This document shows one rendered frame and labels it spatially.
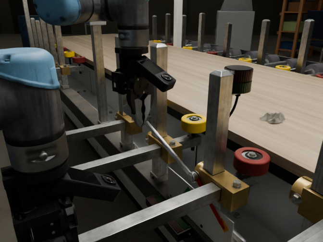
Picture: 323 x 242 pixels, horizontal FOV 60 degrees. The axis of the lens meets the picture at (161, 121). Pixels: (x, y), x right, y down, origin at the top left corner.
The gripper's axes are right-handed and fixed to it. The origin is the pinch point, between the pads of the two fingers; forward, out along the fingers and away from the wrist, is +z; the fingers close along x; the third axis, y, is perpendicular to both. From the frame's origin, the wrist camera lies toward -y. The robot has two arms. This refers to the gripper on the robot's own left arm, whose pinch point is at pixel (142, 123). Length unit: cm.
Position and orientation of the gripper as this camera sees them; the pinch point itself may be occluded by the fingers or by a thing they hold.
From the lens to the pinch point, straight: 75.8
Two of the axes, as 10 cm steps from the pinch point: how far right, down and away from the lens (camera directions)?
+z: 0.0, 9.2, 3.9
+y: -7.8, -2.4, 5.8
